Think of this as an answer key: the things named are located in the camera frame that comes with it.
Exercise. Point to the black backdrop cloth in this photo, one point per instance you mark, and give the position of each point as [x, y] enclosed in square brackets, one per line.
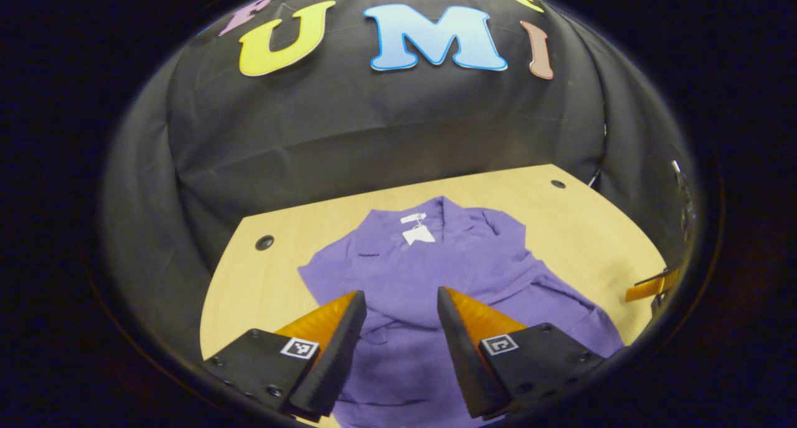
[373, 123]

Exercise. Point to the purple collared shirt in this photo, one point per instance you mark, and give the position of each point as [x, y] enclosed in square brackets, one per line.
[436, 272]

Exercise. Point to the white paper hang tag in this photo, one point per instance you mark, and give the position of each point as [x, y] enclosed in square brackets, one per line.
[418, 235]

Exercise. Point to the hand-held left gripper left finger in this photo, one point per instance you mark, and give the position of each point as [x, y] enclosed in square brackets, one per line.
[336, 359]

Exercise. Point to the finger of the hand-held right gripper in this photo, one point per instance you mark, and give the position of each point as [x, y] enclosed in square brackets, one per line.
[650, 286]

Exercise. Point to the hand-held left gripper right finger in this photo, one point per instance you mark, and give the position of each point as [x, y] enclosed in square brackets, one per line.
[464, 359]

